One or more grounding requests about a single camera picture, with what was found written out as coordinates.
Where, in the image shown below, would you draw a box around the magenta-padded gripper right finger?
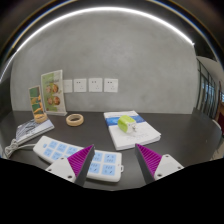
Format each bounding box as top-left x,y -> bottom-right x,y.
134,143 -> 185,185

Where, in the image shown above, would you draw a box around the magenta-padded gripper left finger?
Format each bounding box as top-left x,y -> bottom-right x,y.
45,144 -> 96,188

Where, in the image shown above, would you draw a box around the green and white charger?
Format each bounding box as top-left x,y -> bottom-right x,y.
117,114 -> 137,134

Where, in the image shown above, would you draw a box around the white power strip blue sockets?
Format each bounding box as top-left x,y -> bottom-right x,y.
32,135 -> 124,183

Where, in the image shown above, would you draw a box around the white booklet with blue band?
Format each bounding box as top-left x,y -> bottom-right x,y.
103,110 -> 162,152

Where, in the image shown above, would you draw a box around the beige tape roll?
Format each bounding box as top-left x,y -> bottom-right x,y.
65,113 -> 85,127

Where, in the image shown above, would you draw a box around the grey printed magazine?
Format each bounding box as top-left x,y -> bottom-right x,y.
15,118 -> 55,146

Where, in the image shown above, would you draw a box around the large acrylic sign green poster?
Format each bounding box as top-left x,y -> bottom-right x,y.
40,69 -> 68,117

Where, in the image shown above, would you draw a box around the black-framed glass partition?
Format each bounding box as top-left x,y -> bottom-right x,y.
196,59 -> 224,125

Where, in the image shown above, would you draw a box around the long ceiling light strip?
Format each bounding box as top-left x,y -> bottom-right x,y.
0,5 -> 195,82

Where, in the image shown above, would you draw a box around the white power strip cable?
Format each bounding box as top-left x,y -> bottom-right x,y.
2,138 -> 38,159

